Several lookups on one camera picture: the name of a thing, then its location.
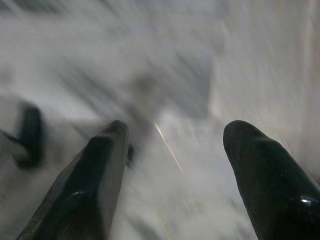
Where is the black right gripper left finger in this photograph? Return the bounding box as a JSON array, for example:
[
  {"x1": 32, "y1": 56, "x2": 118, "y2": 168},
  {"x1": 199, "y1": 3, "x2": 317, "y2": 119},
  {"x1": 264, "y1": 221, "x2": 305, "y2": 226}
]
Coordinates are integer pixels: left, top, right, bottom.
[{"x1": 16, "y1": 119, "x2": 130, "y2": 240}]

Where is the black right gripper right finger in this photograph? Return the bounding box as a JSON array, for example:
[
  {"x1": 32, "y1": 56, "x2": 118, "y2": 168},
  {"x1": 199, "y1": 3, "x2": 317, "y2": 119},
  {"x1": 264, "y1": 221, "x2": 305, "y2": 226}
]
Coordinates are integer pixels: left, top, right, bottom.
[{"x1": 223, "y1": 119, "x2": 320, "y2": 240}]

